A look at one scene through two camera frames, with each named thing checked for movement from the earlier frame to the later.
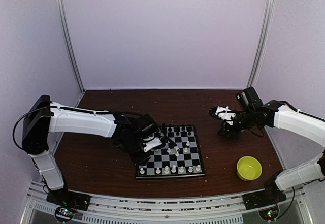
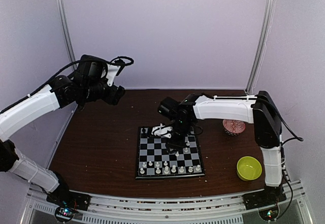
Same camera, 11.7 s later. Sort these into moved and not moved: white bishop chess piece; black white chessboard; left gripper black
Moved: left gripper black
Not moved: black white chessboard; white bishop chess piece
